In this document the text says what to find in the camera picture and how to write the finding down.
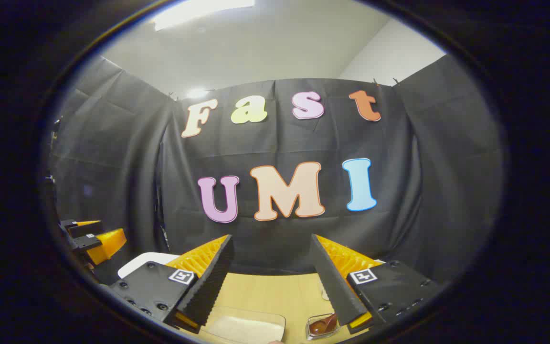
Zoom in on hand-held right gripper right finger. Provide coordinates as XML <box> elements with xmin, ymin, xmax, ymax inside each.
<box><xmin>309</xmin><ymin>233</ymin><xmax>440</xmax><ymax>335</ymax></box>

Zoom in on white rice cooker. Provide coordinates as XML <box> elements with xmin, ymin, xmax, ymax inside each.
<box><xmin>117</xmin><ymin>252</ymin><xmax>180</xmax><ymax>279</ymax></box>

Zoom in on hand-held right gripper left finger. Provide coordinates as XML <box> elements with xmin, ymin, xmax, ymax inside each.
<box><xmin>108</xmin><ymin>234</ymin><xmax>235</xmax><ymax>334</ymax></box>

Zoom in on brown wooden spoon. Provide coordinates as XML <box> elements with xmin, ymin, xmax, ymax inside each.
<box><xmin>309</xmin><ymin>314</ymin><xmax>338</xmax><ymax>335</ymax></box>

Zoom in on black backdrop cloth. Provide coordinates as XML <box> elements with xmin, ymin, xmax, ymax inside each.
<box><xmin>48</xmin><ymin>54</ymin><xmax>505</xmax><ymax>287</ymax></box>

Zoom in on clear plastic container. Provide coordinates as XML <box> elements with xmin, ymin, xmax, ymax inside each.
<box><xmin>199</xmin><ymin>306</ymin><xmax>286</xmax><ymax>344</ymax></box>

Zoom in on clear chopstick holder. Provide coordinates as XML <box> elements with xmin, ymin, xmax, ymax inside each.
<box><xmin>306</xmin><ymin>313</ymin><xmax>340</xmax><ymax>341</ymax></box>

